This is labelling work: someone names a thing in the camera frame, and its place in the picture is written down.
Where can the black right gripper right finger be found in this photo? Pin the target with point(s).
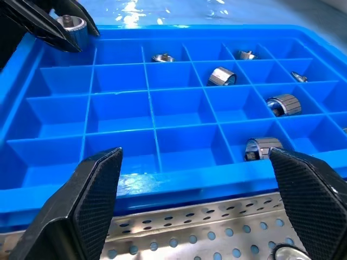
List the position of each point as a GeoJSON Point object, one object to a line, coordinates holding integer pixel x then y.
{"type": "Point", "coordinates": [314, 200]}

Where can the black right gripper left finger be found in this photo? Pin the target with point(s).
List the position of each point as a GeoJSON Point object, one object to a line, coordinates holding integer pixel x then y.
{"type": "Point", "coordinates": [81, 211]}

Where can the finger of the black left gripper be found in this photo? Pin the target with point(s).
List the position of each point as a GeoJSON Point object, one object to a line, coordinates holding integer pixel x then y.
{"type": "Point", "coordinates": [40, 24]}
{"type": "Point", "coordinates": [84, 16]}

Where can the metal roller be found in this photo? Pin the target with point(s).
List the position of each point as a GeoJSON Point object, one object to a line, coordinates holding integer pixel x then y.
{"type": "Point", "coordinates": [221, 76]}
{"type": "Point", "coordinates": [286, 253]}
{"type": "Point", "coordinates": [78, 36]}
{"type": "Point", "coordinates": [246, 55]}
{"type": "Point", "coordinates": [260, 147]}
{"type": "Point", "coordinates": [162, 58]}
{"type": "Point", "coordinates": [298, 76]}
{"type": "Point", "coordinates": [287, 104]}

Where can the blue compartment tray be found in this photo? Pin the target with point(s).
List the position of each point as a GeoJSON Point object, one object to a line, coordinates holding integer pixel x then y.
{"type": "Point", "coordinates": [179, 187]}

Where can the perforated steel tray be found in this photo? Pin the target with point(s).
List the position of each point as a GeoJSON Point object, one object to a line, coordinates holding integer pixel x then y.
{"type": "Point", "coordinates": [198, 227]}

